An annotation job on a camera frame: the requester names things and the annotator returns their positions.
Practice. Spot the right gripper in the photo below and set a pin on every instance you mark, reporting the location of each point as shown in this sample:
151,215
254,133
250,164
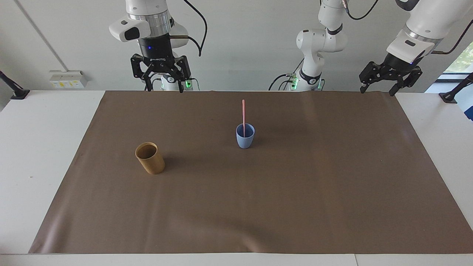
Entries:
156,48

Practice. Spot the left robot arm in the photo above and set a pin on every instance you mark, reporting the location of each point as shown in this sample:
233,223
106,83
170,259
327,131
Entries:
425,22

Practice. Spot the pink chopstick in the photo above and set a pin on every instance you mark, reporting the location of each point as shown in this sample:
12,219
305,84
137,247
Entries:
243,111

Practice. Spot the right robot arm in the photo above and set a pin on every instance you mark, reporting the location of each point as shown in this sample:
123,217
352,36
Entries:
147,11

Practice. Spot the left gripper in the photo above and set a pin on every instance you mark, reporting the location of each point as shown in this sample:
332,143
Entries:
396,64

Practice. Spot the brown cup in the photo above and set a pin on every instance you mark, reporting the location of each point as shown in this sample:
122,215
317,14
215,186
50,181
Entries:
152,164

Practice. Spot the window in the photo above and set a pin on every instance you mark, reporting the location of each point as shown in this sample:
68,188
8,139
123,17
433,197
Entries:
462,61

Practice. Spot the black stand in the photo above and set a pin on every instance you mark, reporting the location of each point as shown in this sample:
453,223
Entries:
18,93
449,96

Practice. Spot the blue cup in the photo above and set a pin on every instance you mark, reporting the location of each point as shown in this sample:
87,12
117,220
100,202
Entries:
245,142

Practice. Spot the white wall socket box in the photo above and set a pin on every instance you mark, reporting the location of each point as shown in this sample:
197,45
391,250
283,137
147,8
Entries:
68,79

